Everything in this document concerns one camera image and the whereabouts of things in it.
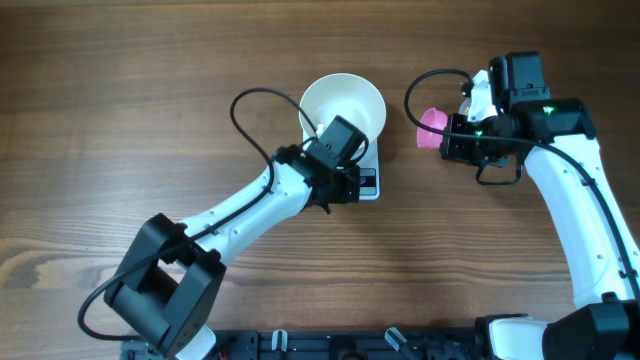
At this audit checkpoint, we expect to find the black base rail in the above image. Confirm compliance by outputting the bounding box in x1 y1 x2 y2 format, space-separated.
120 326 487 360

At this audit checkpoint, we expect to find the white digital kitchen scale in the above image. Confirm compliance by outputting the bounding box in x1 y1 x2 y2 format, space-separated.
301 130 381 202

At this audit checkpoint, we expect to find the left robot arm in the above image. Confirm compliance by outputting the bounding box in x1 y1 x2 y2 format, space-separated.
104 116 367 358

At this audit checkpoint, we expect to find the white bowl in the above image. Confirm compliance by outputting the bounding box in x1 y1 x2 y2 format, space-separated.
299 73 387 144

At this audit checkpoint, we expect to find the right black cable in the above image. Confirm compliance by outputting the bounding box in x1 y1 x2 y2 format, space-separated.
403 68 640 301

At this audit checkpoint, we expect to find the pink measuring scoop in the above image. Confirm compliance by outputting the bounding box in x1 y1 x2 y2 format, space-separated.
416 108 448 149

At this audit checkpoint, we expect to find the black cable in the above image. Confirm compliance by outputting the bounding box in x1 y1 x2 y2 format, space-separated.
403 68 640 301
77 87 321 342

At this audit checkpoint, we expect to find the left black cable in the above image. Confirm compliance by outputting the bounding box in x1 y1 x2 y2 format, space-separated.
77 87 321 342

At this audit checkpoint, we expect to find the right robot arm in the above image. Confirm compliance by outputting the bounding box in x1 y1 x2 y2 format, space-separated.
439 52 639 359

